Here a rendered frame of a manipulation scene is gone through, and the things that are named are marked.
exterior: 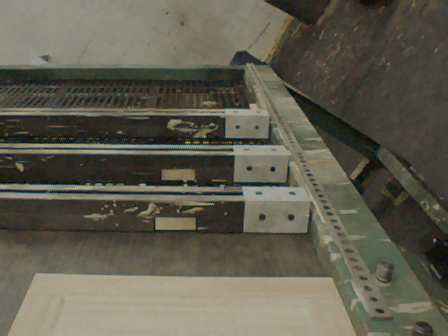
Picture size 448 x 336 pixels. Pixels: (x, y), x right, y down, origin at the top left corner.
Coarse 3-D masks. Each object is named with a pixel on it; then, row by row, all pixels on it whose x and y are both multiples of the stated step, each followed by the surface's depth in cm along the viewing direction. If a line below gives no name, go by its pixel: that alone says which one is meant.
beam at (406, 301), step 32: (256, 96) 176; (288, 96) 173; (288, 160) 120; (320, 160) 120; (352, 192) 104; (320, 224) 92; (352, 224) 92; (320, 256) 89; (384, 256) 82; (352, 288) 74; (384, 288) 74; (416, 288) 74; (352, 320) 71; (384, 320) 67; (416, 320) 67
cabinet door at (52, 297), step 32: (32, 288) 79; (64, 288) 79; (96, 288) 79; (128, 288) 80; (160, 288) 80; (192, 288) 80; (224, 288) 80; (256, 288) 79; (288, 288) 79; (320, 288) 79; (32, 320) 72; (64, 320) 73; (96, 320) 73; (128, 320) 73; (160, 320) 73; (192, 320) 73; (224, 320) 73; (256, 320) 73; (288, 320) 73; (320, 320) 72
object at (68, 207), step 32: (0, 192) 101; (32, 192) 101; (64, 192) 101; (96, 192) 101; (128, 192) 100; (160, 192) 100; (192, 192) 100; (224, 192) 100; (256, 192) 99; (288, 192) 99; (0, 224) 99; (32, 224) 99; (64, 224) 99; (96, 224) 99; (128, 224) 99; (224, 224) 98; (256, 224) 98; (288, 224) 98
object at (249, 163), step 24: (0, 144) 124; (24, 144) 124; (48, 144) 124; (72, 144) 124; (0, 168) 121; (24, 168) 120; (48, 168) 120; (72, 168) 120; (96, 168) 120; (120, 168) 120; (144, 168) 120; (168, 168) 119; (192, 168) 119; (216, 168) 119; (240, 168) 119; (264, 168) 119
